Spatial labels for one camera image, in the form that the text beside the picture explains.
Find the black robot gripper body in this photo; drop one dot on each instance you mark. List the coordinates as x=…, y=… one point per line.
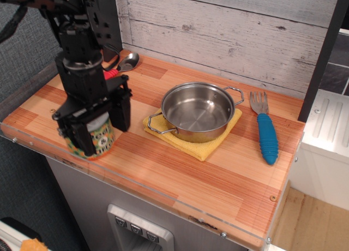
x=88, y=93

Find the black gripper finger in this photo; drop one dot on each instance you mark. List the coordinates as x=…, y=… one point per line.
x=78, y=134
x=120, y=112

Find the peas and carrots toy can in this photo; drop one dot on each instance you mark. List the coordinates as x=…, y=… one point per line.
x=102, y=135

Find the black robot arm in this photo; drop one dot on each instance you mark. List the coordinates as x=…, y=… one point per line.
x=74, y=23

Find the yellow folded cloth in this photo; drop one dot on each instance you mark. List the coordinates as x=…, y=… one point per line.
x=199, y=151

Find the small stainless steel pot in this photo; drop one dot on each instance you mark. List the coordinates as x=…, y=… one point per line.
x=196, y=111

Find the grey toy fridge dispenser panel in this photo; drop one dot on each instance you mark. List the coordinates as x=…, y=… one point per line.
x=132, y=232

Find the orange sponge piece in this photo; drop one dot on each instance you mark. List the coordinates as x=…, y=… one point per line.
x=33, y=245

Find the white toy sink unit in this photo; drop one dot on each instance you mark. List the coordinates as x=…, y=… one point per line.
x=320, y=166

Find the red handled metal spoon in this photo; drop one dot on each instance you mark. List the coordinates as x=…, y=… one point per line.
x=129, y=63

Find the dark grey left post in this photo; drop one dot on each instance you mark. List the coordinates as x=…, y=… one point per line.
x=110, y=13

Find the dark grey post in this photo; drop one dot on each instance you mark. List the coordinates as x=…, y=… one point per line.
x=326, y=50
x=110, y=13

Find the blue handled metal fork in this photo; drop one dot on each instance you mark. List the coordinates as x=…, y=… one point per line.
x=267, y=135

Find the dark grey right post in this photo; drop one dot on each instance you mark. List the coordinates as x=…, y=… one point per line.
x=326, y=50

